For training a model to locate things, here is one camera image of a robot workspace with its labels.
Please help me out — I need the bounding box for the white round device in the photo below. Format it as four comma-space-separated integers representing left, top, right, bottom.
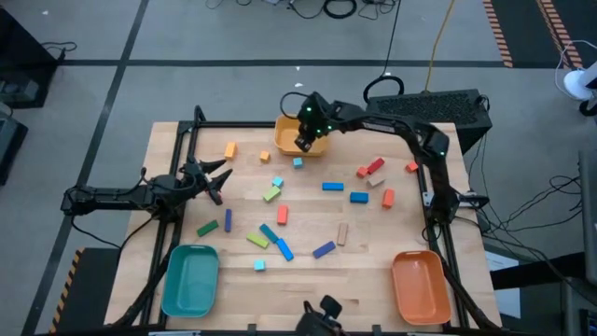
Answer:
554, 39, 597, 118

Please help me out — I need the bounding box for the orange plastic bin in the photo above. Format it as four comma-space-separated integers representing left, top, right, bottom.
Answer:
390, 249, 452, 327

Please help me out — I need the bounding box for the dark green long block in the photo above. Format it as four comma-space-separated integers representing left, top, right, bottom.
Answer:
196, 219, 220, 238

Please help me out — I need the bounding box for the black hanging cable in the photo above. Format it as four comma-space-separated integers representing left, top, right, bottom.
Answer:
362, 0, 406, 105

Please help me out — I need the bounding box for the black computer tower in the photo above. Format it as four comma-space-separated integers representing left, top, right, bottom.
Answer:
363, 88, 493, 155

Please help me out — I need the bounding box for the black floor mat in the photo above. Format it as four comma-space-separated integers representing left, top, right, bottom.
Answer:
0, 7, 60, 111

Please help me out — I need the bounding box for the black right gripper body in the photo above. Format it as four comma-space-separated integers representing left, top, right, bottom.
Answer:
298, 91, 335, 139

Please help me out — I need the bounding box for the grey upright panel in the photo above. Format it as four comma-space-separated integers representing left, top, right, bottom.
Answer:
577, 148, 597, 286

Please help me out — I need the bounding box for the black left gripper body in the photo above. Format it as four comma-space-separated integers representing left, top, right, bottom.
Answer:
178, 161, 211, 200

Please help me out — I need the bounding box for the black equipment case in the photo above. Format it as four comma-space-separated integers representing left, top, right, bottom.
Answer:
0, 111, 29, 187

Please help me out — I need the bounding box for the yellow plastic bin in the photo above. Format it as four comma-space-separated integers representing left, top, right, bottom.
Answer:
272, 114, 330, 158

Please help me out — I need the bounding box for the black mat with orange stripes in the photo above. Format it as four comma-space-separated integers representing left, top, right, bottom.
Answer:
482, 0, 597, 69

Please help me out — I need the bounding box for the teal long block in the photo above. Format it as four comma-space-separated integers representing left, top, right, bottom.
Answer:
258, 223, 280, 245

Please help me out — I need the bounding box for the teal plastic bin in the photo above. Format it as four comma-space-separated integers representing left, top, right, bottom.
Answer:
160, 244, 220, 319

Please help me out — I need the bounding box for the lime long block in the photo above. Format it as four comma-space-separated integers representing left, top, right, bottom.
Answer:
245, 231, 271, 250

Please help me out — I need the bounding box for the white paper sheet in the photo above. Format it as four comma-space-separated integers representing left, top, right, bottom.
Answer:
483, 250, 522, 319

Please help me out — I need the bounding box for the black coiled floor cable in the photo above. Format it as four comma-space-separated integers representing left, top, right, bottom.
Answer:
323, 0, 358, 20

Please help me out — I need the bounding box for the silver arm base bracket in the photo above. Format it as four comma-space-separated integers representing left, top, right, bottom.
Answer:
423, 189, 491, 209

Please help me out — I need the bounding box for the black mat with hazard stripes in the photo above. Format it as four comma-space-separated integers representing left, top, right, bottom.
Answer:
49, 246, 120, 335

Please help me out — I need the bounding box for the yellow hanging cable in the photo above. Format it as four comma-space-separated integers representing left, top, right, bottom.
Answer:
423, 0, 457, 92

